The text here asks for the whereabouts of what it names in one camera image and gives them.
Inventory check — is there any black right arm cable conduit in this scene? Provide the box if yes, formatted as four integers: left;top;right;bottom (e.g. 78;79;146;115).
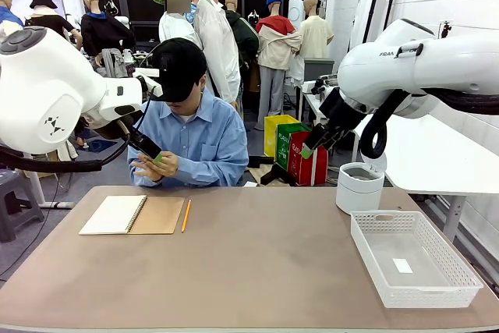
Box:
359;89;499;161

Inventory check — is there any mannequin dark green hoodie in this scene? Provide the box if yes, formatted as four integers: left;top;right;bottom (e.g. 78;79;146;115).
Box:
224;0;260;76

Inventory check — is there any spiral notebook kraft cover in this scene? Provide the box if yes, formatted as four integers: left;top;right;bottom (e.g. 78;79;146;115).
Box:
78;194;186;236

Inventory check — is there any white round lidded trash bin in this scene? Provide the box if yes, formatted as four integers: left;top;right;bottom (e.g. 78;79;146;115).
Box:
335;151;388;216

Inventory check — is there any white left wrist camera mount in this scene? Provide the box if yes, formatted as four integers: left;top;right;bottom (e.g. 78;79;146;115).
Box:
132;69;163;98

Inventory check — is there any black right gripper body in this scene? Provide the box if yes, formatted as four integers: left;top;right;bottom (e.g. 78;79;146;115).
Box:
318;87;371;143

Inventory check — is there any mannequin with blue top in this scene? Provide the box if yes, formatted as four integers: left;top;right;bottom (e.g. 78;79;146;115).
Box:
0;0;25;36

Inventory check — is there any grey box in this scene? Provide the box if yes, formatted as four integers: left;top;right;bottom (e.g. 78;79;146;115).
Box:
303;58;335;83

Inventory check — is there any white table leg frame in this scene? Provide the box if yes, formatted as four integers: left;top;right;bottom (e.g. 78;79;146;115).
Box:
23;171;75;209

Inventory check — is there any mannequin with black bucket hat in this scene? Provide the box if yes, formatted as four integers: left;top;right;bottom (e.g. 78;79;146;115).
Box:
23;0;83;51

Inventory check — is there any white oval fan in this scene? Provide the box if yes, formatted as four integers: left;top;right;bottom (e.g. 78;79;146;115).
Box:
288;0;306;32

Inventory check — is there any red recycling bin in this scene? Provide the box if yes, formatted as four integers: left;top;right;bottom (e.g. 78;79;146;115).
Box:
287;131;331;187

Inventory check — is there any black floor stand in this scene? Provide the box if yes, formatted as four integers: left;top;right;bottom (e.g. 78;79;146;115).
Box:
259;161;297;188

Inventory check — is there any small white table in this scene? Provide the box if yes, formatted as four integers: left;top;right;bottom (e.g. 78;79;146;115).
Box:
298;81;332;186

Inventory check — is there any figure with green checkered hat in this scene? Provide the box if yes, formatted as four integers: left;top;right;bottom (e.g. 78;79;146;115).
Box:
150;0;203;48

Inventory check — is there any person's left hand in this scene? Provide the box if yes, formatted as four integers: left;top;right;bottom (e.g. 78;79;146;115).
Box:
147;151;180;182

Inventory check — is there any black baseball cap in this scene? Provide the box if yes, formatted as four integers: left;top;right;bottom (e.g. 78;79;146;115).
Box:
150;37;207;103

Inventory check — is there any person's left forearm blue sleeve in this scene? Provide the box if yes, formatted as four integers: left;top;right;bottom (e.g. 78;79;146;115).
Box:
161;168;221;188

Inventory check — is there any mannequin cream shirt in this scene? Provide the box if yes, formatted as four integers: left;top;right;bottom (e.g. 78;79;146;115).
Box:
298;0;335;60

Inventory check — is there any tall mannequin white shirt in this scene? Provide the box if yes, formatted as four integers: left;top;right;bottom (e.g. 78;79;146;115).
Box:
193;0;243;110

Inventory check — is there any person's right hand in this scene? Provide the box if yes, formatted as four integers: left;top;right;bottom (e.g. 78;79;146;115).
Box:
130;152;157;182

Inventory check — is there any orange pencil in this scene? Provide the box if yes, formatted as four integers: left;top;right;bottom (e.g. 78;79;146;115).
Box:
181;199;193;233

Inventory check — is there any bald mannequin black hoodie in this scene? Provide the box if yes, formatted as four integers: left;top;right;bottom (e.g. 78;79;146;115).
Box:
80;0;136;67

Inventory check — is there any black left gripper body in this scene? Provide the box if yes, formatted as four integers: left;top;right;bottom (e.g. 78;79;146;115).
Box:
127;128;162;160

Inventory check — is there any yellow recycling bin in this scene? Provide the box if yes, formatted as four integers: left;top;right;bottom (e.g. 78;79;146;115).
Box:
264;114;301;158

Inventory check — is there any white perforated plastic basket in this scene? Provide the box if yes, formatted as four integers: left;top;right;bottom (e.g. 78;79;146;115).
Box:
349;210;484;309

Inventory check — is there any mannequin blue cap red jacket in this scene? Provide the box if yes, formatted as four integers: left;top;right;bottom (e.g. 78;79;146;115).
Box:
254;0;303;132

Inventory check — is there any grey plastic stool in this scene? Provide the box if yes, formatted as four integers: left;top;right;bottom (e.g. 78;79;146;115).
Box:
0;168;46;243

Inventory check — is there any person in blue shirt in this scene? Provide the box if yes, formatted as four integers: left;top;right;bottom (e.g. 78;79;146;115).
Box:
128;37;250;188

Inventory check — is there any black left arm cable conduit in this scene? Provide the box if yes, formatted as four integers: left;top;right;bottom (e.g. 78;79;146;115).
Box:
0;129;132;173

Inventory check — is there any white rectangular label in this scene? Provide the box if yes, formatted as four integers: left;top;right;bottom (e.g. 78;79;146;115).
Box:
391;257;413;275

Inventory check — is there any green recycling bin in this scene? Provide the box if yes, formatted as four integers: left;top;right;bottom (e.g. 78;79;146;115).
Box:
275;122;313;172

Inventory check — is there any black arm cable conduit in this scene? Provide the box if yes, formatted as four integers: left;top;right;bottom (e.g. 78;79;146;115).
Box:
0;129;132;173
359;89;499;161

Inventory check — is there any large white side table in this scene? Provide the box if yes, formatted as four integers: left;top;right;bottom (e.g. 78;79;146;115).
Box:
352;114;499;243

